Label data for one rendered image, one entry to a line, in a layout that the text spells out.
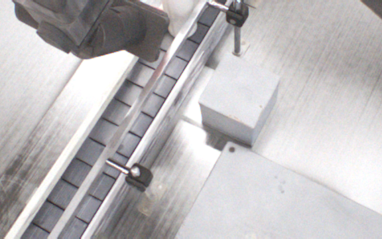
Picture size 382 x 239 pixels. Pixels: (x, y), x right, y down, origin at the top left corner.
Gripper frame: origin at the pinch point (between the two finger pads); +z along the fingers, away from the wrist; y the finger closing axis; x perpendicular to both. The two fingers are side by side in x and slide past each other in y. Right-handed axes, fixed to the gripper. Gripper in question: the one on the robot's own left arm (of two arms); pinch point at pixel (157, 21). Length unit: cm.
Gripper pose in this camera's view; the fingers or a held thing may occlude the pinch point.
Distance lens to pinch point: 80.0
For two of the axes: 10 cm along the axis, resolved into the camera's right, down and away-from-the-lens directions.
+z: 3.6, -2.2, 9.1
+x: -3.3, 8.8, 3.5
